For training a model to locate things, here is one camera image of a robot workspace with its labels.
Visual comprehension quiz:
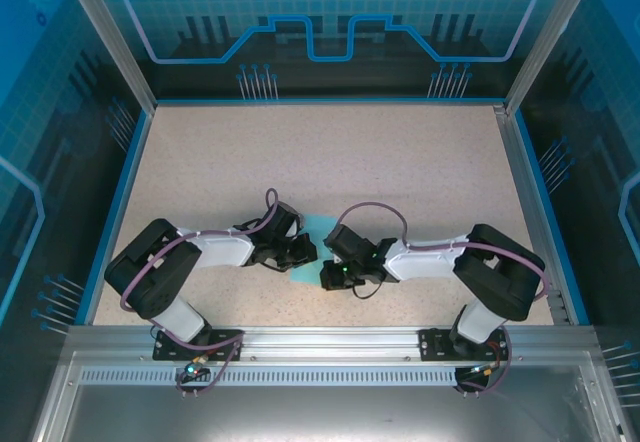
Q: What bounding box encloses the light blue paper sheet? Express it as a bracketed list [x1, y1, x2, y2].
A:
[287, 213, 346, 286]

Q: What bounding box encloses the metal sheet tray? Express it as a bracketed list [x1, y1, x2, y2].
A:
[29, 351, 626, 442]

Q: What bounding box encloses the aluminium front rail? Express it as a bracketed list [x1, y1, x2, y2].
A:
[67, 325, 599, 364]

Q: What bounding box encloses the slotted metal cable duct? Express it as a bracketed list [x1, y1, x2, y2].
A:
[79, 369, 464, 388]

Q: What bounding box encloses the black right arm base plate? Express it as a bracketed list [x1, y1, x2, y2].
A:
[418, 326, 511, 362]

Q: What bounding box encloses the cable connector with green light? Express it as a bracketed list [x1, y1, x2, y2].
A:
[180, 355, 210, 379]
[468, 360, 503, 377]

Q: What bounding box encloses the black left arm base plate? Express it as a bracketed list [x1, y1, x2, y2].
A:
[152, 329, 245, 362]

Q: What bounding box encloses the aluminium side rail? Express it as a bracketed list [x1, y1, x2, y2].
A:
[492, 104, 572, 326]

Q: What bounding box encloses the aluminium frame post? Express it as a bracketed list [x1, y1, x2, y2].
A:
[503, 0, 604, 116]
[55, 0, 157, 112]

